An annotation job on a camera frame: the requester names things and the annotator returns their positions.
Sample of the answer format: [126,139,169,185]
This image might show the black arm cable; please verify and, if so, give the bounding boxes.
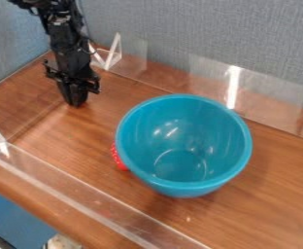
[77,35,98,56]

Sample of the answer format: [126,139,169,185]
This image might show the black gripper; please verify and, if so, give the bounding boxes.
[41,32,102,108]

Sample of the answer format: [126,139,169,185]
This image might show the clear acrylic back barrier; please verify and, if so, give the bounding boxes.
[112,36,303,138]

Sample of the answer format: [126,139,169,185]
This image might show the clear acrylic corner bracket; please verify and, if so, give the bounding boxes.
[89,33,122,71]

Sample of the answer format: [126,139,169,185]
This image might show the red toy strawberry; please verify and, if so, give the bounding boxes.
[110,142,129,171]

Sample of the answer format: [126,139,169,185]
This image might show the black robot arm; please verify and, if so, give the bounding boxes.
[8,0,101,107]

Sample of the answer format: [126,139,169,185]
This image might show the clear acrylic front barrier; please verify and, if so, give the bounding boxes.
[0,132,212,249]

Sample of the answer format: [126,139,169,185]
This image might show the blue plastic bowl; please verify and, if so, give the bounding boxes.
[116,94,253,197]

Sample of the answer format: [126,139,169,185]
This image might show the clear acrylic barrier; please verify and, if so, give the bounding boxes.
[112,36,303,138]
[0,132,212,249]

